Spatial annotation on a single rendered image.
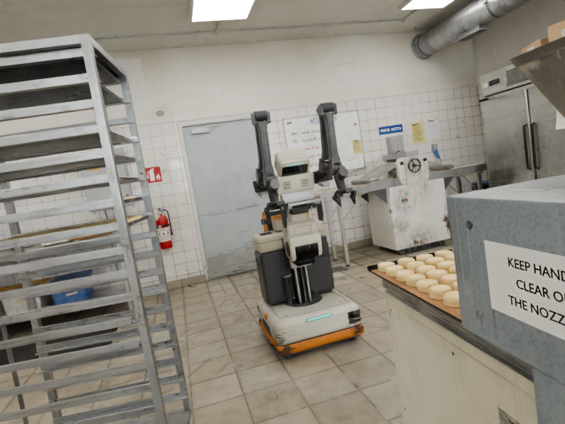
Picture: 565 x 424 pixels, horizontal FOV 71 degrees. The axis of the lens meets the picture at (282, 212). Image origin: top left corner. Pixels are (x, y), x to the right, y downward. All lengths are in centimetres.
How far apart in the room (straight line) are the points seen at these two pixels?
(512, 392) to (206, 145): 481
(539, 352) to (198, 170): 500
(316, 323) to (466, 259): 231
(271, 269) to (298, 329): 49
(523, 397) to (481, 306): 37
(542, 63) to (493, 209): 16
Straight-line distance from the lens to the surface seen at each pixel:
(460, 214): 48
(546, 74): 51
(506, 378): 86
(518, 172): 540
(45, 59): 170
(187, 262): 532
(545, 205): 39
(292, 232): 265
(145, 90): 539
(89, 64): 161
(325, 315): 276
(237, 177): 533
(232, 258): 539
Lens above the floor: 123
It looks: 5 degrees down
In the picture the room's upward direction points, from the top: 9 degrees counter-clockwise
